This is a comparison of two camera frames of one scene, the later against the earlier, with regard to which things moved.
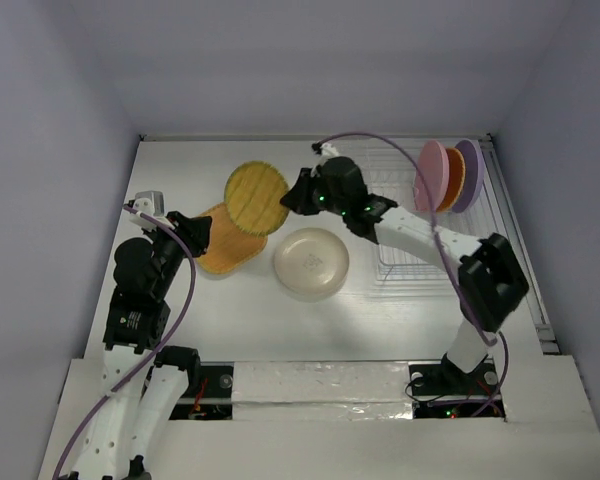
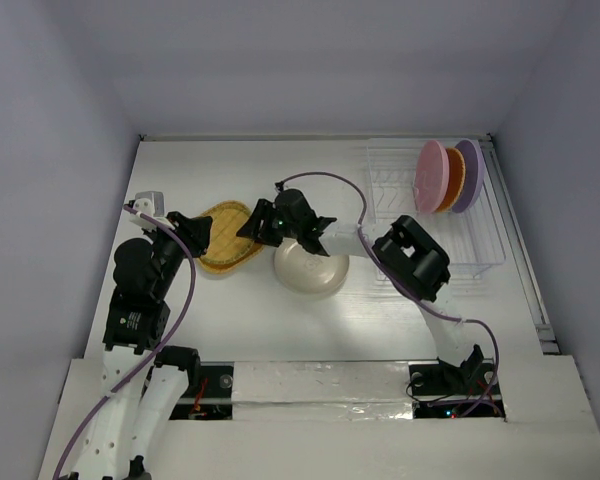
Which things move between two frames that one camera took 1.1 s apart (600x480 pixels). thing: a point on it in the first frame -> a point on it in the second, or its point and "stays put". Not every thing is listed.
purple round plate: [474, 174] stays put
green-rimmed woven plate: [253, 195] -> [227, 250]
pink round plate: [433, 162] stays put
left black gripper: [196, 229] stays put
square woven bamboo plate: [229, 248] stays put
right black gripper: [310, 189] -> [266, 225]
